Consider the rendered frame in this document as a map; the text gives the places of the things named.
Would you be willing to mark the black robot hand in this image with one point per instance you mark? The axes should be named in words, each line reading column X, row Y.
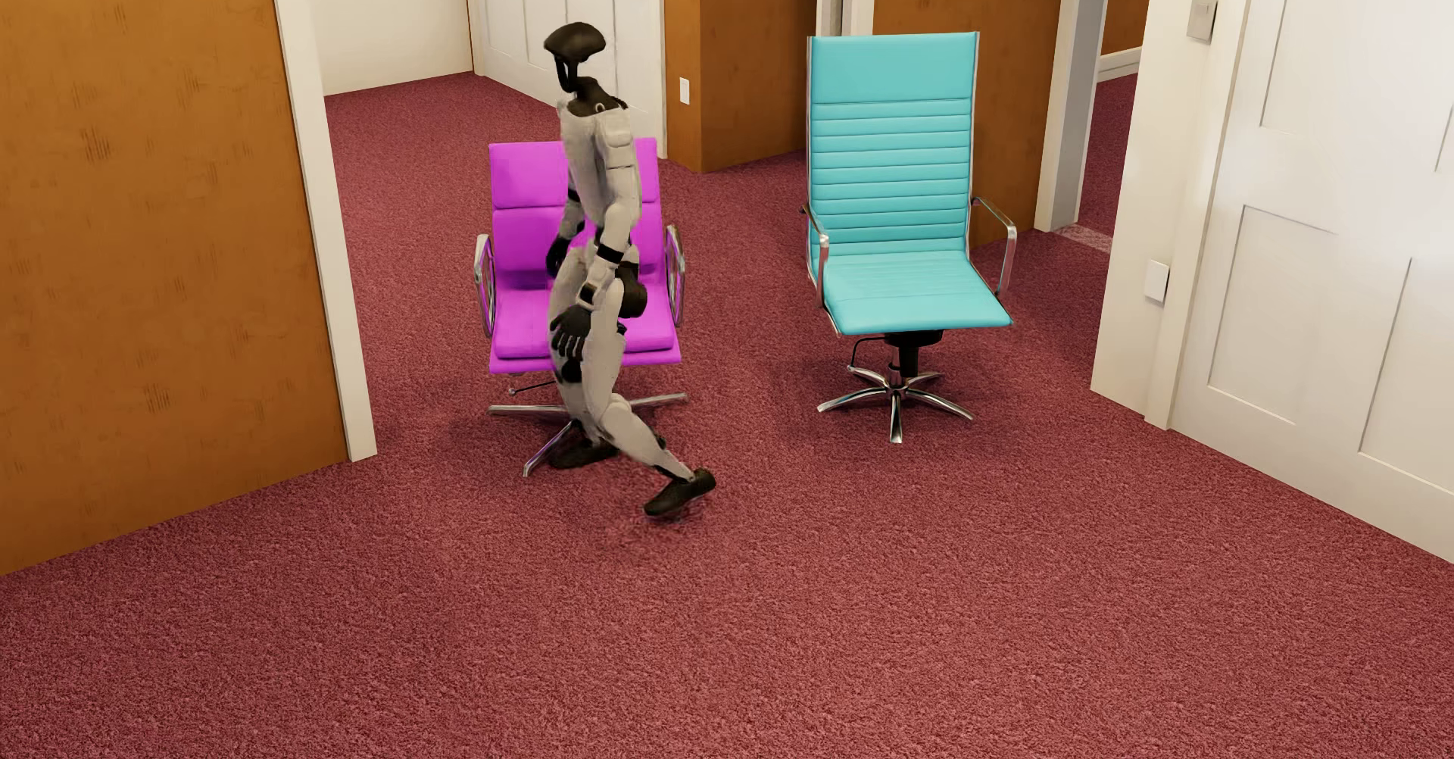
column 557, row 258
column 570, row 334

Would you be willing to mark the purple office chair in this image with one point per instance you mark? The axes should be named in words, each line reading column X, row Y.
column 525, row 282

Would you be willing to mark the teal office chair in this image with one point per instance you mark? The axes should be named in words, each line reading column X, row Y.
column 893, row 202

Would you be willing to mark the white left robot leg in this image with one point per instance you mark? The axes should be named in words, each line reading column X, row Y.
column 576, row 395

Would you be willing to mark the white robot leg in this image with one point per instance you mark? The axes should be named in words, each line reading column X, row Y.
column 619, row 424
column 576, row 395

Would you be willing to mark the white right robot leg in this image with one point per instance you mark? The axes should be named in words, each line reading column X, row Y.
column 619, row 424

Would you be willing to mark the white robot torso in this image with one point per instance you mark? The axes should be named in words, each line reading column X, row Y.
column 602, row 157

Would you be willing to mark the black left robot foot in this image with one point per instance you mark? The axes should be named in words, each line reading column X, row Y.
column 582, row 453

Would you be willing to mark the black robot foot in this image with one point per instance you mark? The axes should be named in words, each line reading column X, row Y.
column 679, row 493
column 582, row 453

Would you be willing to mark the black right robot foot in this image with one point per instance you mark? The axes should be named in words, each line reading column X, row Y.
column 679, row 493

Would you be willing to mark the black robot head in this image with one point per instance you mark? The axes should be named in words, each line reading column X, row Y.
column 574, row 44

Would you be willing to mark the white wall plate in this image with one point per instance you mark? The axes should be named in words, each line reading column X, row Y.
column 1156, row 282

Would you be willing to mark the grey wall light switch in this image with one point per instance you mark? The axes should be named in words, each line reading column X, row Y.
column 1202, row 17

